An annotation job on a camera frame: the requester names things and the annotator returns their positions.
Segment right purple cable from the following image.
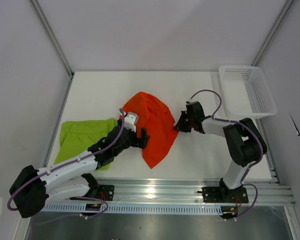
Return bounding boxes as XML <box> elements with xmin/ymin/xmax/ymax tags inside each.
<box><xmin>187</xmin><ymin>89</ymin><xmax>265</xmax><ymax>222</ymax></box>

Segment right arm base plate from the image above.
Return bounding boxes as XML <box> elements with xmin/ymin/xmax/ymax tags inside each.
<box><xmin>197</xmin><ymin>186</ymin><xmax>249</xmax><ymax>204</ymax></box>

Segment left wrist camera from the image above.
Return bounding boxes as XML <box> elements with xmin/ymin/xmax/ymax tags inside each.
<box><xmin>124</xmin><ymin>112</ymin><xmax>139</xmax><ymax>132</ymax></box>

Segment slotted cable duct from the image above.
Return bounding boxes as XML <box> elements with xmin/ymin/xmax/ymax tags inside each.
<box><xmin>43</xmin><ymin>202</ymin><xmax>223</xmax><ymax>216</ymax></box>

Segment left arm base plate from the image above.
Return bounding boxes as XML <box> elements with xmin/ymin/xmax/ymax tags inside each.
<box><xmin>89</xmin><ymin>184</ymin><xmax>115</xmax><ymax>201</ymax></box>

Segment white plastic basket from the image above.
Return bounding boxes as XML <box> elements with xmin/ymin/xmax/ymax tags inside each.
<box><xmin>218</xmin><ymin>65</ymin><xmax>278</xmax><ymax>119</ymax></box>

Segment lime green shorts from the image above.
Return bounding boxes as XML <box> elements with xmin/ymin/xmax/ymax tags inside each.
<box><xmin>54</xmin><ymin>118</ymin><xmax>118</xmax><ymax>164</ymax></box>

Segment aluminium mounting rail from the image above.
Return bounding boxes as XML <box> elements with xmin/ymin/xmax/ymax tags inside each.
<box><xmin>43</xmin><ymin>177</ymin><xmax>297</xmax><ymax>207</ymax></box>

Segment orange shorts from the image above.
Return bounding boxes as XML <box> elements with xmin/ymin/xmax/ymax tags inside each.
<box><xmin>123</xmin><ymin>91</ymin><xmax>178</xmax><ymax>169</ymax></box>

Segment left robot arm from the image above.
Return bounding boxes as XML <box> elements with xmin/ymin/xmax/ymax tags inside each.
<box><xmin>7</xmin><ymin>120</ymin><xmax>151</xmax><ymax>219</ymax></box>

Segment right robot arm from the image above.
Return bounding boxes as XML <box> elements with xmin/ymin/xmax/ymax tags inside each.
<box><xmin>174</xmin><ymin>101</ymin><xmax>268</xmax><ymax>203</ymax></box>

